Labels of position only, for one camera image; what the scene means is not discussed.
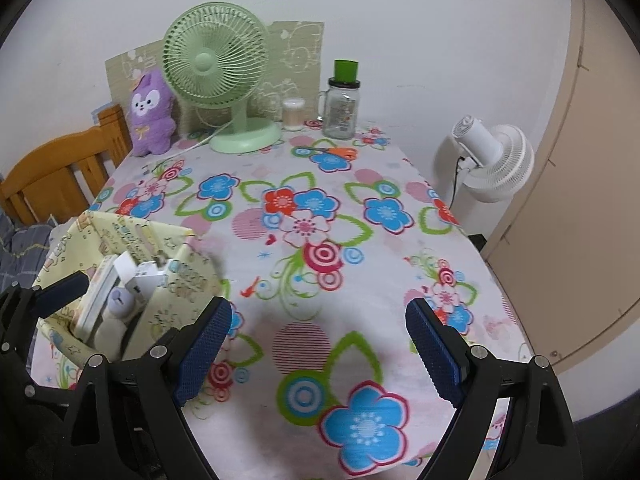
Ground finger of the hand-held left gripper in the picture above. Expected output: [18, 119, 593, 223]
[0, 271, 89, 321]
[0, 320, 76, 411]

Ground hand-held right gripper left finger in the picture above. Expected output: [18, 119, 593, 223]
[62, 296, 233, 480]

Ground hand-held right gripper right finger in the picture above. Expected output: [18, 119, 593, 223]
[406, 298, 583, 480]

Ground white remote control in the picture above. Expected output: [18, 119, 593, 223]
[74, 254, 120, 343]

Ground small lavender round gadget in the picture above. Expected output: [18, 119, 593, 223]
[106, 287, 137, 320]

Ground yellow patterned box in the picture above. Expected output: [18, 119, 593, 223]
[32, 210, 223, 391]

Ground cream bear-shaped compact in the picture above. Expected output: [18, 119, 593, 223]
[94, 315, 130, 361]

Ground white adapter with ports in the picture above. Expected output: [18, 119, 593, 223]
[131, 258, 172, 297]

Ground blue plaid bedding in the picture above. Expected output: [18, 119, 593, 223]
[0, 210, 66, 291]

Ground floral tablecloth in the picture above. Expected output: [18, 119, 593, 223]
[30, 120, 533, 476]

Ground purple plush toy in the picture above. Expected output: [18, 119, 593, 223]
[127, 70, 177, 157]

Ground white floor fan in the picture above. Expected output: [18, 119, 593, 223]
[432, 115, 535, 211]

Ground beige door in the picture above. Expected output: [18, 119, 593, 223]
[487, 0, 640, 376]

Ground clear cotton swab container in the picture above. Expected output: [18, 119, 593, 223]
[281, 97, 306, 132]

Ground glass jar with green lid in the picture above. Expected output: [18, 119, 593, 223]
[317, 59, 362, 140]

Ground green desk fan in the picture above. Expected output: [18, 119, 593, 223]
[162, 2, 283, 154]

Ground white fan cable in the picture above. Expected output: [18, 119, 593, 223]
[175, 127, 233, 153]

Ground orange handled scissors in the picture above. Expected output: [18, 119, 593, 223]
[295, 146, 358, 158]

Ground beige door frame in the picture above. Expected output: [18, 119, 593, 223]
[480, 0, 586, 261]

